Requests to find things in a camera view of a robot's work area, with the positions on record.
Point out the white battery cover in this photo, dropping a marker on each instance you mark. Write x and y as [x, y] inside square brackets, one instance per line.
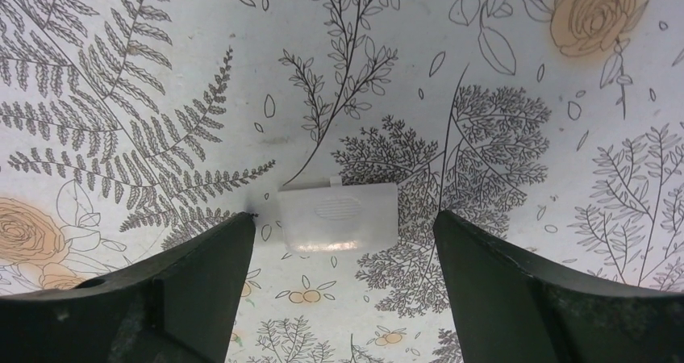
[339, 217]

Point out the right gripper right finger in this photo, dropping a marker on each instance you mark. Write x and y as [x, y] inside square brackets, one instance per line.
[511, 305]

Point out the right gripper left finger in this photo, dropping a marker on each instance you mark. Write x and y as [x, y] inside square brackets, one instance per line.
[177, 306]

